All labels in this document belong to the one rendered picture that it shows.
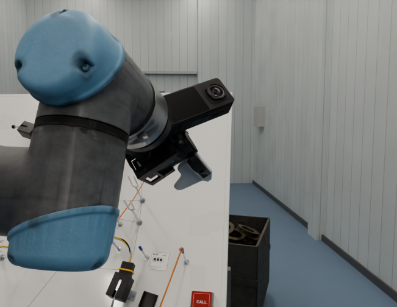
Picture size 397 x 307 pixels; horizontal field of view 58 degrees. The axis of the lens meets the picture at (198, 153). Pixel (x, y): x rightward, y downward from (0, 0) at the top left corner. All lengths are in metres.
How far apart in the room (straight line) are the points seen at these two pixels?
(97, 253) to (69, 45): 0.15
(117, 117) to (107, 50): 0.05
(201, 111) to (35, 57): 0.22
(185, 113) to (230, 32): 8.58
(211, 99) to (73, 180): 0.24
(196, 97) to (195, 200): 0.65
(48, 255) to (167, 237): 0.79
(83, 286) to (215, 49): 8.10
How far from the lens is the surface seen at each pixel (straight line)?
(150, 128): 0.36
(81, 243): 0.27
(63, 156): 0.27
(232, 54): 8.90
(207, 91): 0.46
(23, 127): 1.32
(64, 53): 0.28
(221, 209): 1.06
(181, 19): 9.74
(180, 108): 0.44
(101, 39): 0.28
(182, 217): 1.06
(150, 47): 9.60
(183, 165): 0.50
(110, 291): 0.93
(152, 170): 0.45
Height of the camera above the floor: 1.55
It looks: 5 degrees down
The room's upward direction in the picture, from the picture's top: straight up
